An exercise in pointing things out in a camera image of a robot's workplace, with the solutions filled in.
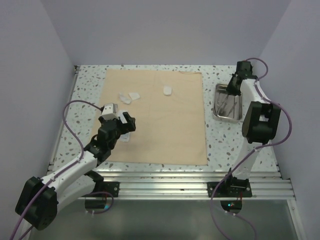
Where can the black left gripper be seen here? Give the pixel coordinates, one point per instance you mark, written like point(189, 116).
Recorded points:
point(130, 126)

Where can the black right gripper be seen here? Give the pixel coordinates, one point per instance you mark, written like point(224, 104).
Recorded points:
point(230, 90)

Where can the curved steel tweezers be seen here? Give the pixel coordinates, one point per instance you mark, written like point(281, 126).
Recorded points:
point(219, 100)

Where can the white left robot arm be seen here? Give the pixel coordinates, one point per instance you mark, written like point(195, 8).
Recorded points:
point(42, 198)

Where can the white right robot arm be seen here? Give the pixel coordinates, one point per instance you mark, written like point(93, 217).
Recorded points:
point(260, 123)

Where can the white printed paper packet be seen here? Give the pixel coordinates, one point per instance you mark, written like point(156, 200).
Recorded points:
point(121, 116)

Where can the long white paper packet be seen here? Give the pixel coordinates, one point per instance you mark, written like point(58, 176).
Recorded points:
point(125, 137)

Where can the stainless steel tray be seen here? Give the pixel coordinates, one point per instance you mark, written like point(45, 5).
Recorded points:
point(236, 116)

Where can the beige cloth mat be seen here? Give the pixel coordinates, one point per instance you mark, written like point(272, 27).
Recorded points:
point(170, 130)

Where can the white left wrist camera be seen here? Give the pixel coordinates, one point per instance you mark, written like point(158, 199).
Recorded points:
point(107, 114)

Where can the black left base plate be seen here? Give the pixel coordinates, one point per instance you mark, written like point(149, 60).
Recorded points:
point(112, 187)

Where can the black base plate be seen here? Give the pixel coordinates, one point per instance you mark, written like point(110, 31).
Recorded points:
point(228, 191)
point(112, 187)

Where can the aluminium rail frame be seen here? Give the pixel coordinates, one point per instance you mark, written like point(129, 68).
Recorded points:
point(270, 213)

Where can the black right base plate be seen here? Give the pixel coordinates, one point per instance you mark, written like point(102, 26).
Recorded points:
point(228, 191)

